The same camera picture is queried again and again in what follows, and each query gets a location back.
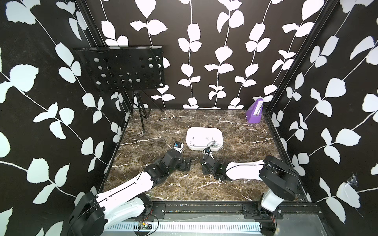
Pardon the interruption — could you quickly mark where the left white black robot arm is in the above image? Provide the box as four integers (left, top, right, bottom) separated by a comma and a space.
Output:
67, 149, 192, 236

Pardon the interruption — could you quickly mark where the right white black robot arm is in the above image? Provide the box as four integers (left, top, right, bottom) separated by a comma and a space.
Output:
200, 150, 299, 212

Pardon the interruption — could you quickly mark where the large knurled chrome socket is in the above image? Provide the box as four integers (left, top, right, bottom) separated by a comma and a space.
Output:
207, 140, 222, 148

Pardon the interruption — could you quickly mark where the white plastic storage box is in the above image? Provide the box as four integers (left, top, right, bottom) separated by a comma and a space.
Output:
186, 127, 223, 151

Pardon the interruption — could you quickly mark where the purple box with white card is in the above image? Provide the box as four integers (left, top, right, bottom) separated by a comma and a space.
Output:
246, 98, 264, 124

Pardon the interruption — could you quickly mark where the small green circuit board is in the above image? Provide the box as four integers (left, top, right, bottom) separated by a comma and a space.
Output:
136, 222, 153, 231

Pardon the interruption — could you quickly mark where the black perforated music stand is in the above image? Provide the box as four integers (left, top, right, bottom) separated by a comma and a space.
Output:
74, 46, 165, 121

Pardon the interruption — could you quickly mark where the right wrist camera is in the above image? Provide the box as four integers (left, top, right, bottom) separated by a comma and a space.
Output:
203, 147, 213, 158

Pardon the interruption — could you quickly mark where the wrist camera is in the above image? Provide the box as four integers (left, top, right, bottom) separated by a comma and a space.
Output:
203, 147, 213, 158
173, 141, 184, 153

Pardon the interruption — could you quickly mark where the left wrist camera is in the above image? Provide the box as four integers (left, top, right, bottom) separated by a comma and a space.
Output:
173, 141, 184, 153

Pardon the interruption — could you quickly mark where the white perforated cable duct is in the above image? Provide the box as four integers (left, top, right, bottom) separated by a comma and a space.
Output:
105, 221, 261, 234

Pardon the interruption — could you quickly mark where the black mounting rail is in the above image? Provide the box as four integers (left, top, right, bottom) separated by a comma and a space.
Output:
132, 201, 322, 222

